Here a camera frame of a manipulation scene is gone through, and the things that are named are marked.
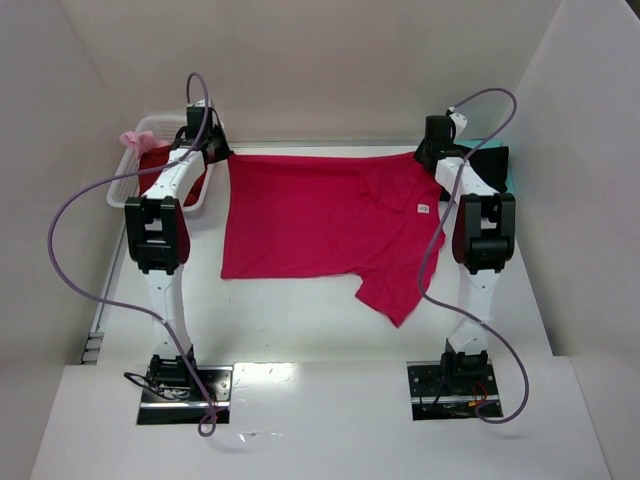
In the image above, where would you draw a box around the magenta t shirt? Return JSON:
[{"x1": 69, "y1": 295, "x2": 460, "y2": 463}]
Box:
[{"x1": 220, "y1": 153, "x2": 445, "y2": 326}]

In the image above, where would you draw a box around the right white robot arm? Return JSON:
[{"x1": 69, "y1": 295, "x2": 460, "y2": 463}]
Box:
[{"x1": 414, "y1": 111, "x2": 515, "y2": 394}]

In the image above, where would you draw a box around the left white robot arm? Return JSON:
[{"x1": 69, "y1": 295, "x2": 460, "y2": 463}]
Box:
[{"x1": 125, "y1": 100, "x2": 231, "y2": 401}]

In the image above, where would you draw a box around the white plastic basket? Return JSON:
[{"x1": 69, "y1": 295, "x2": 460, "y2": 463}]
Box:
[{"x1": 106, "y1": 114, "x2": 216, "y2": 214}]

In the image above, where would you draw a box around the teal folded t shirt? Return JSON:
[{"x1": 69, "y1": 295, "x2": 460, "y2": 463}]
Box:
[{"x1": 470, "y1": 139, "x2": 514, "y2": 193}]

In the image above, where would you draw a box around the black folded t shirt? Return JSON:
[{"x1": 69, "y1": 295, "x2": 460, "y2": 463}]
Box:
[{"x1": 439, "y1": 144, "x2": 511, "y2": 201}]

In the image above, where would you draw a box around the dark red t shirt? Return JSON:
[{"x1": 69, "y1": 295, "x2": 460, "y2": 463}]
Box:
[{"x1": 134, "y1": 144, "x2": 211, "y2": 209}]

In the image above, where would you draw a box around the light pink t shirt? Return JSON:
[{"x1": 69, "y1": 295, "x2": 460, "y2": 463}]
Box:
[{"x1": 119, "y1": 131, "x2": 169, "y2": 157}]

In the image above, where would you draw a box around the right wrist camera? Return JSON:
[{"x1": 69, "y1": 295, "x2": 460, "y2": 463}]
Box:
[{"x1": 446, "y1": 107, "x2": 468, "y2": 138}]

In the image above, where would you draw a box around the metal table edge bracket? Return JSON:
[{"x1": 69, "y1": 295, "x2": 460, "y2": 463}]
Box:
[{"x1": 80, "y1": 332, "x2": 104, "y2": 365}]

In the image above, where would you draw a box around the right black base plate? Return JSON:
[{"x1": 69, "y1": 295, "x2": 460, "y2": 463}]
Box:
[{"x1": 407, "y1": 361, "x2": 503, "y2": 421}]

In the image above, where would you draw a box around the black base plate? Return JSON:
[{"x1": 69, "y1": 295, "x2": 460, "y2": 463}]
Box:
[
  {"x1": 407, "y1": 361, "x2": 503, "y2": 421},
  {"x1": 136, "y1": 366, "x2": 233, "y2": 426}
]

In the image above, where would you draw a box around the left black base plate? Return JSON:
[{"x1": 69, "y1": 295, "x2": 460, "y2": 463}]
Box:
[{"x1": 136, "y1": 366, "x2": 233, "y2": 426}]

